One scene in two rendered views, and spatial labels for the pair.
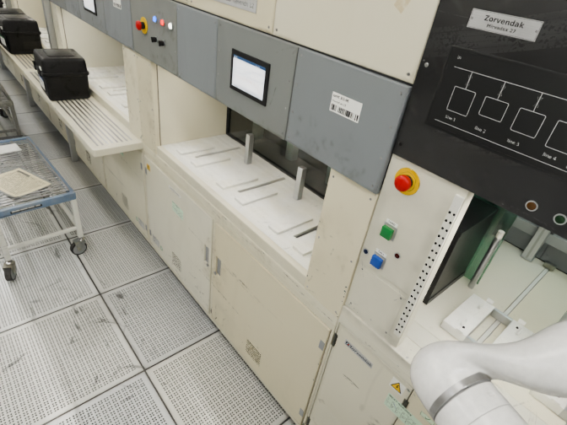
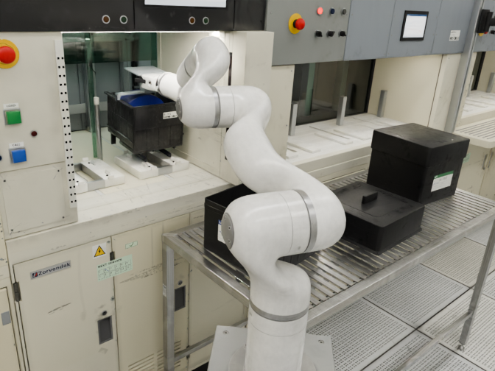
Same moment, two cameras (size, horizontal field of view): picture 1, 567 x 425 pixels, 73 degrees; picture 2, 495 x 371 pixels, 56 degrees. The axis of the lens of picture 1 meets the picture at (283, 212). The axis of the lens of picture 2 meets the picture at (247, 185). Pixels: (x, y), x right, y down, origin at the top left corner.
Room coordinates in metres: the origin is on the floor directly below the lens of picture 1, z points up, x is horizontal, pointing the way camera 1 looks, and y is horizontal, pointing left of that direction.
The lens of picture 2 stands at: (0.17, 0.79, 1.51)
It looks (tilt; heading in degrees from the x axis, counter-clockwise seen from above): 22 degrees down; 273
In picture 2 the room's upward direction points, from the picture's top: 4 degrees clockwise
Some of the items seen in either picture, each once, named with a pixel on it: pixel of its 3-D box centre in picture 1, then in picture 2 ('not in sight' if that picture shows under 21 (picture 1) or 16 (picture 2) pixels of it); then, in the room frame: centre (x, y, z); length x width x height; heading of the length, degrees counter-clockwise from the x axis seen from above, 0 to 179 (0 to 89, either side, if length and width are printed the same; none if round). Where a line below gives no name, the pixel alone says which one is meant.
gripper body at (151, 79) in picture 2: not in sight; (160, 82); (0.60, -0.82, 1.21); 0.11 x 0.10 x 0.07; 131
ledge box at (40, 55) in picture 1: (62, 73); not in sight; (2.46, 1.59, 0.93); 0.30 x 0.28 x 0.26; 43
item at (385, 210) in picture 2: not in sight; (367, 210); (-0.17, -0.74, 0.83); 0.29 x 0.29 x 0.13; 48
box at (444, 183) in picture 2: not in sight; (415, 162); (-0.42, -1.15, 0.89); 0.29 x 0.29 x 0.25; 41
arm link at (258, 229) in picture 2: not in sight; (269, 252); (0.17, 0.03, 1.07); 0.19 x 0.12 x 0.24; 27
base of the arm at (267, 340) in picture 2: not in sight; (275, 338); (0.14, 0.01, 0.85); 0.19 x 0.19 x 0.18
